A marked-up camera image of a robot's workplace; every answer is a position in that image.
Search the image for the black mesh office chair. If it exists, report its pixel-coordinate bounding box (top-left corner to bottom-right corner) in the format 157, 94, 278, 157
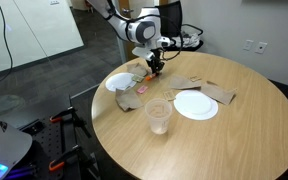
157, 1, 203, 51

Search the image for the white paper plate right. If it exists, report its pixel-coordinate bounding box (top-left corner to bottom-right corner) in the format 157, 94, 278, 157
174, 90, 218, 120

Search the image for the orange black clamp lower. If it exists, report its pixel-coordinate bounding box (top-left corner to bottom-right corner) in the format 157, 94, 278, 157
48, 145, 100, 180

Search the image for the pink sticky note pad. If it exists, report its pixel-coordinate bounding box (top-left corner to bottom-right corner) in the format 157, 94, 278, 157
137, 85, 148, 94

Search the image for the orange black clamp upper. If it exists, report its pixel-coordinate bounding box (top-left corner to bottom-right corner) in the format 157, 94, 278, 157
49, 106, 91, 138

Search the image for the brown napkin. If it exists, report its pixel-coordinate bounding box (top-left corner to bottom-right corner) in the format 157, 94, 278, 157
169, 76, 201, 89
200, 81, 236, 105
127, 63, 147, 77
115, 89, 143, 111

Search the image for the grey white robot base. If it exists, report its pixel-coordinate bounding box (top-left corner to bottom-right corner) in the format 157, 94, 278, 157
0, 119, 32, 180

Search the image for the brown napkin centre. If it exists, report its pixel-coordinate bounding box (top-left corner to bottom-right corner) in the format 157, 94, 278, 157
169, 76, 201, 89

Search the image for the white wall switch left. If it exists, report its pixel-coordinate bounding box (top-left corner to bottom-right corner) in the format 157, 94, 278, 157
243, 40, 253, 51

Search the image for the orange black clamp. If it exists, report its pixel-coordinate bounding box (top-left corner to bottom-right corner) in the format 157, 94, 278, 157
49, 106, 91, 138
48, 145, 100, 180

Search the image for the small wooden clip centre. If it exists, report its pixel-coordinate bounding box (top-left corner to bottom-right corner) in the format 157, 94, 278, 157
164, 90, 175, 101

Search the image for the brown napkin back left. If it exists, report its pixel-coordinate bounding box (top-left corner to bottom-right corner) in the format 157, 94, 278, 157
127, 63, 147, 77

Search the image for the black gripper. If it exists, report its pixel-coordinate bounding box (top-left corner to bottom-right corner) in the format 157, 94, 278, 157
147, 50, 165, 74

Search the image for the orange white marker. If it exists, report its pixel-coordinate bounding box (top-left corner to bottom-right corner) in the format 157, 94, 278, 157
145, 74, 157, 81

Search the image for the white paper plate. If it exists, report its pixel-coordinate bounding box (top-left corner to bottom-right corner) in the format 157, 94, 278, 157
105, 72, 136, 92
174, 90, 218, 120

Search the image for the white paper plate left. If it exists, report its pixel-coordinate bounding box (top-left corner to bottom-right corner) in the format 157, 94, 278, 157
105, 72, 136, 92

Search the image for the white wall outlet right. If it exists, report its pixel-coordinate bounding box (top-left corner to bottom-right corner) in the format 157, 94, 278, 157
255, 42, 267, 54

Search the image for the black perforated breadboard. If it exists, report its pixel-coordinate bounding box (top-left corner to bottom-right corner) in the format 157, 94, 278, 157
5, 118, 95, 180

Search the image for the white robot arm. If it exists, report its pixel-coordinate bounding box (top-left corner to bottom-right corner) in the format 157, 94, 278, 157
87, 0, 171, 74

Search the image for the small wooden clip back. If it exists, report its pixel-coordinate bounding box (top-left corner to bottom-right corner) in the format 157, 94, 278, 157
189, 76, 201, 82

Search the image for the brown napkin right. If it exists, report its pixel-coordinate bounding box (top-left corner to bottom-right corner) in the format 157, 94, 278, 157
200, 81, 236, 105

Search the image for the brown napkin front left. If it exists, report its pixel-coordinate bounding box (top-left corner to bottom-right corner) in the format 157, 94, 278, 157
115, 89, 143, 111

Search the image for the small wooden clip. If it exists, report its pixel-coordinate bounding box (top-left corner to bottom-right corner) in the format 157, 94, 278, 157
164, 90, 175, 101
189, 76, 201, 82

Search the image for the clear plastic cup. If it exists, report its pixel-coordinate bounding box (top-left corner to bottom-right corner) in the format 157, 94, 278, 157
145, 98, 173, 135

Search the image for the round wooden table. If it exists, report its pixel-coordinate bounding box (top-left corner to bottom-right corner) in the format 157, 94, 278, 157
92, 52, 288, 180

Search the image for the white cloth on chair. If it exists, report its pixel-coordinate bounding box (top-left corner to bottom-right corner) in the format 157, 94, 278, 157
171, 33, 201, 48

